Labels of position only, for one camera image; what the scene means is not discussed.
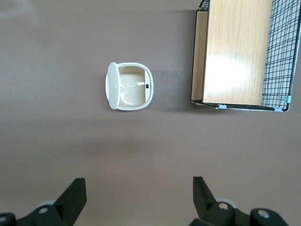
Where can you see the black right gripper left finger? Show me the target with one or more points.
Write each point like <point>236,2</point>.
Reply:
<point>47,214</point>

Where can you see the brown table mat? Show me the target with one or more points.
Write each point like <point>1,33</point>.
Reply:
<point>70,141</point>

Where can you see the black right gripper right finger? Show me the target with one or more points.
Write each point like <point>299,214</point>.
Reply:
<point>223,215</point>

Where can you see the cream lidded trash can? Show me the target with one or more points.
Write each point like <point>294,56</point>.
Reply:
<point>131,89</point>

